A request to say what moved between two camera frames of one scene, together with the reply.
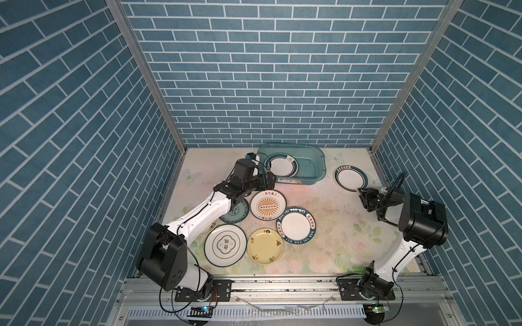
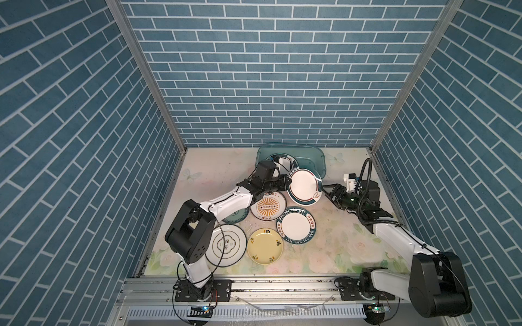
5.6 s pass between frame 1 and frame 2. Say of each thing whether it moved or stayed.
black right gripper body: moved
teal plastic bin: stayed
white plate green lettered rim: stayed
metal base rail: stayed
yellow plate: stayed
